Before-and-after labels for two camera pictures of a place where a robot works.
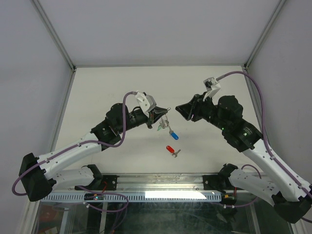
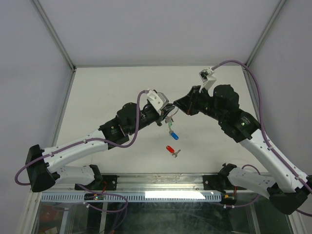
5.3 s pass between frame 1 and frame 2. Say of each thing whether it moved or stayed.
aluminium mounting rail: stayed
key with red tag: stayed
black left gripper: moved
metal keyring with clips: moved
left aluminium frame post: stayed
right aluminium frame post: stayed
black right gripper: moved
